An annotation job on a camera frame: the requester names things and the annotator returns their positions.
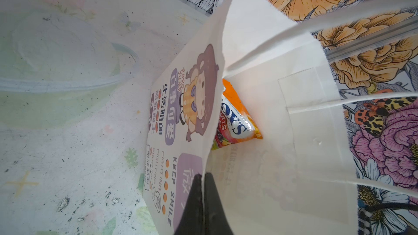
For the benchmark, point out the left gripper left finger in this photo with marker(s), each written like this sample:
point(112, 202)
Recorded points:
point(193, 216)

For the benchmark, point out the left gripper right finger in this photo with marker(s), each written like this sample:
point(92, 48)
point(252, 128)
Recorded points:
point(215, 221)

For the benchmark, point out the Fox's candy packet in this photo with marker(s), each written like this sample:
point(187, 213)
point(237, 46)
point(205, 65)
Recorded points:
point(235, 124)

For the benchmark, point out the white printed paper bag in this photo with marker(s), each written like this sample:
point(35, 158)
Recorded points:
point(300, 178)

